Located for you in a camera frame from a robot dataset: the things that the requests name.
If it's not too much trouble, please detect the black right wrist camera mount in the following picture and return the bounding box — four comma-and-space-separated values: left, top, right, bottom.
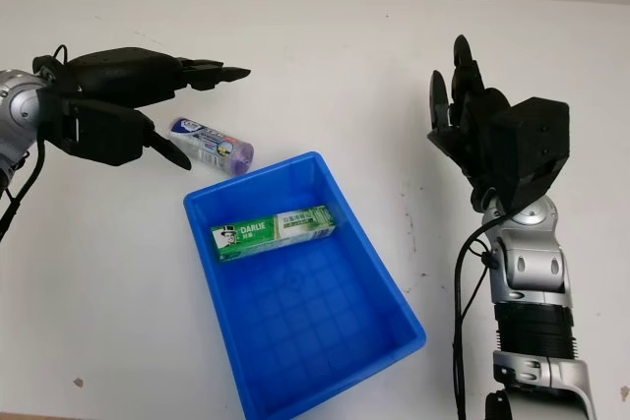
489, 95, 571, 214

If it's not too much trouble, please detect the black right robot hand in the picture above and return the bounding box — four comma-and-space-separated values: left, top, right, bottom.
425, 34, 513, 210

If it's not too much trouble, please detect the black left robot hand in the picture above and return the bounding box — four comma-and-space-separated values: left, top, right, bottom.
63, 45, 252, 171

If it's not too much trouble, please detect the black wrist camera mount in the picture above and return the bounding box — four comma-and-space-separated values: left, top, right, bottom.
489, 95, 571, 214
36, 94, 155, 166

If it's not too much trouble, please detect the blue plastic tray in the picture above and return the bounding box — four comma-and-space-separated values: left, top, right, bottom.
182, 151, 427, 420

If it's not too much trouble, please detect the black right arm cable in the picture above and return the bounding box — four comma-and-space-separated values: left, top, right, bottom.
450, 215, 498, 420

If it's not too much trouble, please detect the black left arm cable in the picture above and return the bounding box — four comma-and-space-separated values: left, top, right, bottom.
0, 43, 70, 244

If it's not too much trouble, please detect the purple plastic bag roll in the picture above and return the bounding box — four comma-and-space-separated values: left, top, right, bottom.
168, 116, 255, 178

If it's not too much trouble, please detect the green toothpaste box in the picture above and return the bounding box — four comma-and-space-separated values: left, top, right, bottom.
211, 204, 339, 264

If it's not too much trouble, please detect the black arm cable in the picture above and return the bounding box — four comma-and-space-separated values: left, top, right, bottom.
450, 215, 498, 420
0, 43, 70, 244

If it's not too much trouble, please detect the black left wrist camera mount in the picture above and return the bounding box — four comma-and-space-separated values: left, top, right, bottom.
36, 94, 155, 166

